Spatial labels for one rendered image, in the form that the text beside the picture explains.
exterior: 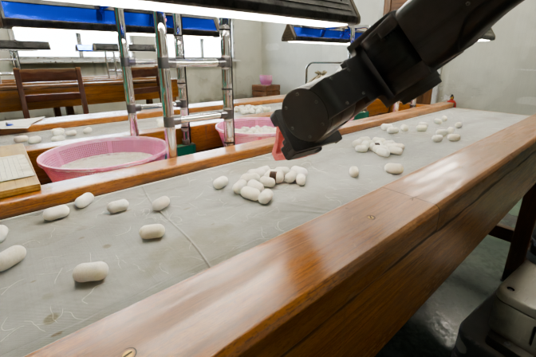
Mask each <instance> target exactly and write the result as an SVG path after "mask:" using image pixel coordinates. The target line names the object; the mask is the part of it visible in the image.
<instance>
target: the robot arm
mask: <svg viewBox="0 0 536 357"><path fill-rule="evenodd" d="M524 1H525V0H407V1H406V3H405V4H403V5H402V7H400V8H399V9H398V10H393V11H391V12H389V13H388V14H385V15H384V16H383V17H382V18H381V19H379V20H378V21H377V22H375V23H374V24H373V25H372V26H371V27H369V28H368V29H367V30H366V31H365V32H364V33H362V35H360V36H359V37H358V38H357V39H356V40H355V41H354V42H353V43H351V44H350V45H349V46H348V47H347V48H346V49H347V50H348V51H349V53H350V55H351V57H350V58H349V59H346V60H344V61H343V62H341V63H340V68H339V69H338V70H337V71H336V72H335V73H333V74H331V75H327V76H323V77H321V78H318V79H316V80H313V81H311V82H309V83H307V84H304V85H302V86H300V87H298V88H295V89H293V90H291V91H290V92H288V93H287V94H286V96H285V98H284V100H283V102H282V109H278V110H275V111H274V112H273V113H272V114H271V115H270V119H271V121H272V123H273V125H274V127H276V137H275V142H274V148H273V150H272V156H273V157H274V160H275V161H279V160H292V159H301V158H305V157H307V156H309V155H315V154H317V153H318V152H320V151H321V150H322V146H325V145H328V144H331V143H338V142H339V141H341V140H342V136H341V133H340V132H339V131H338V129H339V128H341V127H342V126H343V125H344V124H346V123H347V122H348V121H350V120H351V119H352V118H353V117H354V116H356V115H357V114H358V113H359V112H361V111H362V110H364V109H365V108H366V107H368V106H369V105H370V104H371V103H372V102H373V101H375V100H376V99H379V100H381V101H382V103H383V104H384V105H385V107H386V108H388V107H390V106H391V105H393V104H394V103H396V102H398V101H399V100H400V101H401V102H402V104H406V103H408V102H410V101H412V100H414V99H415V98H417V97H418V96H421V95H423V94H424V93H426V92H427V91H429V90H431V89H432V88H434V87H435V86H436V85H438V84H440V83H441V82H442V81H441V79H440V78H439V76H440V74H439V73H438V71H437V70H438V69H440V68H441V67H443V66H444V65H446V64H447V63H448V62H450V61H451V60H453V59H454V58H456V57H457V56H458V55H460V54H461V53H463V52H464V50H466V49H468V48H469V47H471V46H473V44H474V43H476V42H477V41H478V40H480V39H481V38H482V37H483V36H484V35H485V33H486V32H487V31H488V30H489V29H490V28H491V27H492V26H493V25H494V24H495V23H496V22H497V21H499V20H500V19H501V18H502V17H503V16H504V15H506V14H507V13H508V12H510V11H511V10H512V9H514V8H515V7H516V6H517V5H519V4H520V3H522V2H524Z"/></svg>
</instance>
